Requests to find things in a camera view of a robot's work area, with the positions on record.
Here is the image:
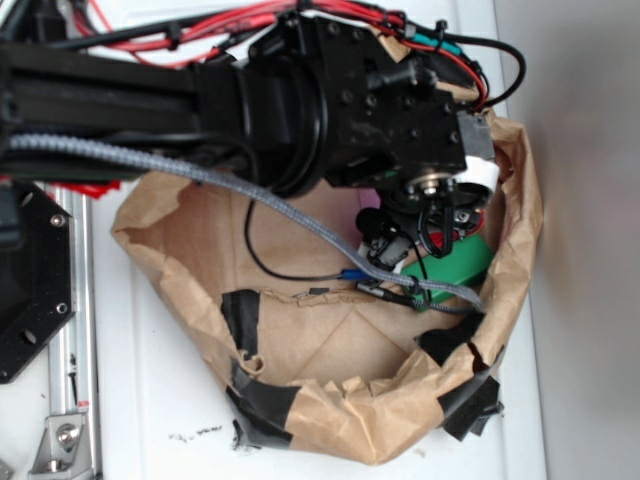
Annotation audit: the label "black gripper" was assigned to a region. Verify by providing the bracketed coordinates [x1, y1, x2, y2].
[248, 11, 500, 236]

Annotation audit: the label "red paper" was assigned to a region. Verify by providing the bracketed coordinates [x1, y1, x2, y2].
[429, 231, 443, 252]

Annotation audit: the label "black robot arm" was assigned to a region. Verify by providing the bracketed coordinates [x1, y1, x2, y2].
[1, 12, 498, 215]

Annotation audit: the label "green rectangular block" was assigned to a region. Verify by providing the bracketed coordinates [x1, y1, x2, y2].
[423, 235, 494, 286]

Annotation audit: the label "brown paper bag tray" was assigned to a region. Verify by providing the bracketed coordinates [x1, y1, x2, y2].
[112, 115, 543, 465]

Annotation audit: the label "grey braided cable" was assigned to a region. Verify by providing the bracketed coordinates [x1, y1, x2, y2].
[8, 133, 485, 315]

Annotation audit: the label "thin black cable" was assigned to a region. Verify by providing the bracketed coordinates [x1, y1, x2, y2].
[244, 198, 351, 280]

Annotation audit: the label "red wire bundle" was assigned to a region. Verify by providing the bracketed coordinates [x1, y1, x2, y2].
[74, 0, 527, 111]

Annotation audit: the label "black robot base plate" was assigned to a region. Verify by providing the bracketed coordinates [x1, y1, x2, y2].
[1, 181, 74, 385]

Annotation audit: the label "aluminium extrusion rail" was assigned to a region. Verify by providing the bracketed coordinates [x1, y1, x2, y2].
[45, 185, 102, 479]

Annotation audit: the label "metal corner bracket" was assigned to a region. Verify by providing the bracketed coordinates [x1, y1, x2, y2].
[28, 413, 94, 479]

